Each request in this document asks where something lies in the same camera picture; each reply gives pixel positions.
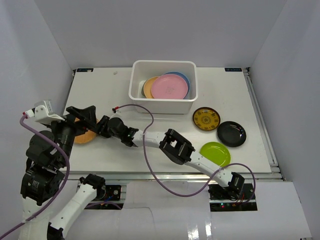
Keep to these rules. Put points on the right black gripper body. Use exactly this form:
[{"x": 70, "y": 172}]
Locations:
[{"x": 105, "y": 132}]

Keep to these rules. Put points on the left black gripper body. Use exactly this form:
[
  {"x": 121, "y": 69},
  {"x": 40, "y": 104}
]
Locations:
[{"x": 59, "y": 125}]

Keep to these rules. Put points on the orange woven round plate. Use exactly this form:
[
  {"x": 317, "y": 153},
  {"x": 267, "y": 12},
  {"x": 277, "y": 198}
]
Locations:
[{"x": 85, "y": 138}]

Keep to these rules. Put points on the tan yellow round plate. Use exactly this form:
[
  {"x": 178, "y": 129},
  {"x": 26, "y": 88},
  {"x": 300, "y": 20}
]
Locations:
[{"x": 147, "y": 87}]

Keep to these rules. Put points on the pink round plate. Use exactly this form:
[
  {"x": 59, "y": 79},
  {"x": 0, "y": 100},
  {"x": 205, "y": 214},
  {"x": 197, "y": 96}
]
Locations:
[{"x": 169, "y": 87}]

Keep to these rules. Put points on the blue round plate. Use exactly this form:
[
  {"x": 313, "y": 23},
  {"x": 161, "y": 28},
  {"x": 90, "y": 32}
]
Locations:
[{"x": 183, "y": 77}]

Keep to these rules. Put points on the lime green round plate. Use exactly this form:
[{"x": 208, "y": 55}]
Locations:
[{"x": 216, "y": 153}]

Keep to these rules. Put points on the black round plate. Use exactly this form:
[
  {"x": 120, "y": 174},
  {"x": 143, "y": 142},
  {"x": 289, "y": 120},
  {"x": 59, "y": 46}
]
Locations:
[{"x": 231, "y": 134}]

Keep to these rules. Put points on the teal rectangular divided plate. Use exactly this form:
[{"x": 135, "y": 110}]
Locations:
[{"x": 141, "y": 89}]

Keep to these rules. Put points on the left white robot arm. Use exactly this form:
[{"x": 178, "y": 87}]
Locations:
[{"x": 48, "y": 169}]

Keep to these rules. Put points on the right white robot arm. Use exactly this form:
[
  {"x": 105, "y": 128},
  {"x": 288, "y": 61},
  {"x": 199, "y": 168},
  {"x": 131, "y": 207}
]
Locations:
[{"x": 176, "y": 147}]

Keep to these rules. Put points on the white plastic bin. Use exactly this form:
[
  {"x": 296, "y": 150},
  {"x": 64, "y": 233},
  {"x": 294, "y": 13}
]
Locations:
[{"x": 142, "y": 70}]

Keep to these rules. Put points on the left blue corner label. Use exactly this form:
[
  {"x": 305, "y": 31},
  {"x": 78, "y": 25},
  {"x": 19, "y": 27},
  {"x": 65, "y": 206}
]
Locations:
[{"x": 84, "y": 70}]

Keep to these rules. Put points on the blue corner label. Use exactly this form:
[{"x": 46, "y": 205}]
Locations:
[
  {"x": 84, "y": 70},
  {"x": 233, "y": 69}
]

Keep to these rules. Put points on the brown gold patterned plate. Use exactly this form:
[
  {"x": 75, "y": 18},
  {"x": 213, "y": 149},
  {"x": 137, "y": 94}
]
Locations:
[{"x": 206, "y": 119}]

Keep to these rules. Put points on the right blue corner label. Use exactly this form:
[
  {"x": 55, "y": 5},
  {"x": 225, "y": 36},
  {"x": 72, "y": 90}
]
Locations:
[{"x": 233, "y": 69}]

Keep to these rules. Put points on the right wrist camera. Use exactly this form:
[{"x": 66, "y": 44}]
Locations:
[{"x": 116, "y": 112}]

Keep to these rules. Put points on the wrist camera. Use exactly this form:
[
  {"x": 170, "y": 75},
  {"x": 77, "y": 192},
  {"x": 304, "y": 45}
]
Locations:
[
  {"x": 116, "y": 112},
  {"x": 43, "y": 113}
]

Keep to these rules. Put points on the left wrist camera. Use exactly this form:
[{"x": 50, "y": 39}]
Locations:
[{"x": 43, "y": 113}]

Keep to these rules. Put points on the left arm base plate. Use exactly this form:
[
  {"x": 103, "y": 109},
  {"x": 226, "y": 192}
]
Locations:
[{"x": 107, "y": 195}]

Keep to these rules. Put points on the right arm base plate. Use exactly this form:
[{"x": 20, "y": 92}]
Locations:
[{"x": 220, "y": 202}]

